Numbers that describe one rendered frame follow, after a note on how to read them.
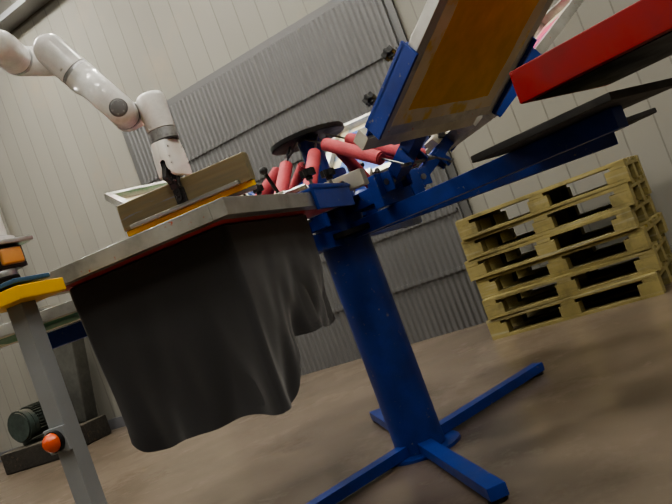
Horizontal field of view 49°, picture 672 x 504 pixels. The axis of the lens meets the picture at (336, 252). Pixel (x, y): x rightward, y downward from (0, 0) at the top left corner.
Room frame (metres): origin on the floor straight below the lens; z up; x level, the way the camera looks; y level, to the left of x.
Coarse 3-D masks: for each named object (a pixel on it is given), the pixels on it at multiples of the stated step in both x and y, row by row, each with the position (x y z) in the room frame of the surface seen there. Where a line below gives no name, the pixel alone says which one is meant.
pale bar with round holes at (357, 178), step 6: (360, 168) 2.25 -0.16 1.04; (348, 174) 2.25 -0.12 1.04; (354, 174) 2.24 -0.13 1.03; (360, 174) 2.24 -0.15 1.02; (336, 180) 2.27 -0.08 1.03; (342, 180) 2.26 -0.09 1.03; (348, 180) 2.25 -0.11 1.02; (354, 180) 2.25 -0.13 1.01; (360, 180) 2.24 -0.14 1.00; (366, 180) 2.26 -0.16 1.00; (354, 186) 2.25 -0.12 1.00; (360, 186) 2.27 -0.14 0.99
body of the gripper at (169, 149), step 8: (168, 136) 1.91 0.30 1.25; (176, 136) 1.93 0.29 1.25; (152, 144) 1.91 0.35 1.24; (160, 144) 1.90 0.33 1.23; (168, 144) 1.91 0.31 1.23; (176, 144) 1.94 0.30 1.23; (152, 152) 1.91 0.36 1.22; (160, 152) 1.90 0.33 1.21; (168, 152) 1.90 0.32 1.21; (176, 152) 1.93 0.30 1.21; (184, 152) 1.97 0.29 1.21; (160, 160) 1.90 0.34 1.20; (168, 160) 1.89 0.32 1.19; (176, 160) 1.92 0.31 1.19; (184, 160) 1.95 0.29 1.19; (160, 168) 1.90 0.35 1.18; (168, 168) 1.89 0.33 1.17; (176, 168) 1.91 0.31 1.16; (184, 168) 1.94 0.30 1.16; (160, 176) 1.90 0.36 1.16
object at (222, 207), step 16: (208, 208) 1.50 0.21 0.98; (224, 208) 1.49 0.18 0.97; (240, 208) 1.54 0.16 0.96; (256, 208) 1.61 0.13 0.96; (272, 208) 1.69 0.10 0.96; (288, 208) 1.78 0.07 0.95; (304, 208) 1.91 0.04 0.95; (160, 224) 1.54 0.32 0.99; (176, 224) 1.53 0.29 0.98; (192, 224) 1.52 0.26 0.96; (208, 224) 1.53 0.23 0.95; (128, 240) 1.57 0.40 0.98; (144, 240) 1.56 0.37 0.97; (160, 240) 1.55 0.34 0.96; (96, 256) 1.60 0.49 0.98; (112, 256) 1.59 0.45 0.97; (128, 256) 1.58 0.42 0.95; (64, 272) 1.63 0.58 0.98; (80, 272) 1.62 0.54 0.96; (96, 272) 1.64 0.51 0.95
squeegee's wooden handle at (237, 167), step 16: (224, 160) 1.88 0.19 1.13; (240, 160) 1.86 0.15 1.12; (192, 176) 1.91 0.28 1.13; (208, 176) 1.90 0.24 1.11; (224, 176) 1.88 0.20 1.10; (240, 176) 1.87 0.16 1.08; (160, 192) 1.95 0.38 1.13; (192, 192) 1.92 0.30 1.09; (128, 208) 1.99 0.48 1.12; (144, 208) 1.97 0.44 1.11; (160, 208) 1.95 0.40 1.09; (128, 224) 1.99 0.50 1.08
